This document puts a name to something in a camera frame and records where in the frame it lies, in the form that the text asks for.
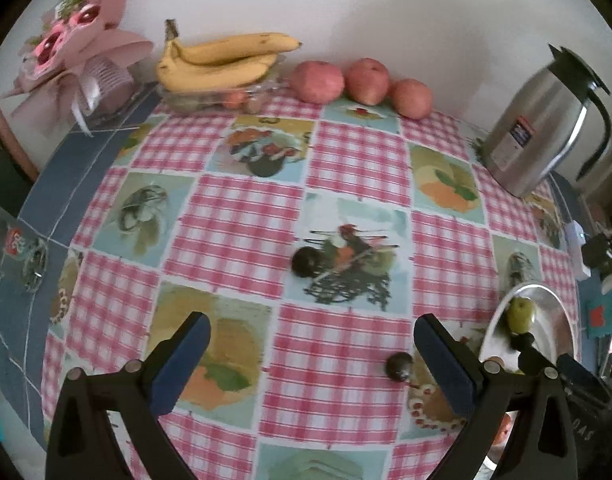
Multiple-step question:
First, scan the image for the yellow banana bunch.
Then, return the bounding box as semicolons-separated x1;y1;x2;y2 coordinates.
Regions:
155;20;301;93

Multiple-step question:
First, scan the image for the left red apple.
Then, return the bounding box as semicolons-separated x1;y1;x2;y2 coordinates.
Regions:
289;61;345;104

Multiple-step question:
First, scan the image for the stainless steel thermos jug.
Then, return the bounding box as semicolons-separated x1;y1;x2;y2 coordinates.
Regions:
481;46;612;198

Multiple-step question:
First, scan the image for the white power strip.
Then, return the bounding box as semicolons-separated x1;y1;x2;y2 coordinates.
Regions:
564;220;591;282

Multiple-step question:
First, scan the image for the dark plum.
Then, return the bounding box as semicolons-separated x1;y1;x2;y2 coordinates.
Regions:
384;352;413;382
291;246;322;278

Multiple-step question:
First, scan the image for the pink checkered tablecloth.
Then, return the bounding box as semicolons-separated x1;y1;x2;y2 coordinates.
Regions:
40;92;579;479

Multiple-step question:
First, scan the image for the clear glass mug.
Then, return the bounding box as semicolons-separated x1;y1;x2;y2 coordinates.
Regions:
0;207;49;292

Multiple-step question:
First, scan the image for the clear plastic fruit tray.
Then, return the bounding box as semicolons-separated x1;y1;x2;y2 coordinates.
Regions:
155;56;285;114

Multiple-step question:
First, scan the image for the pink flower bouquet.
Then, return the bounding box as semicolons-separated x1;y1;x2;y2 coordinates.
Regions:
0;0;155;137

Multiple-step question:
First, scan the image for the silver metal plate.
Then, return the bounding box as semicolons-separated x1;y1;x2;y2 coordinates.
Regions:
479;282;581;372

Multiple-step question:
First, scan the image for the teal box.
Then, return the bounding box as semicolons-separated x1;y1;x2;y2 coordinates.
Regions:
584;290;612;338

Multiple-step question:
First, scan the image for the black power adapter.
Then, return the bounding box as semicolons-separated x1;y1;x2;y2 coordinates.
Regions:
581;234;612;269

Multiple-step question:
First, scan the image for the right red apple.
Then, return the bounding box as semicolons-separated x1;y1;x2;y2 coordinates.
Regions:
391;79;434;120

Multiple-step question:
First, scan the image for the green pear upper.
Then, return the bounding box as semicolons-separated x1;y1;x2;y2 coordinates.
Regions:
505;297;536;334

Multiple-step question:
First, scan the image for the middle red apple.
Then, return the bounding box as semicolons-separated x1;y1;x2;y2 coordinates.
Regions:
344;58;391;106

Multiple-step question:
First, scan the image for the red apple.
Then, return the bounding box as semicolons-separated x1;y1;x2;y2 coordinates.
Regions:
289;61;345;104
344;58;391;106
391;79;434;120

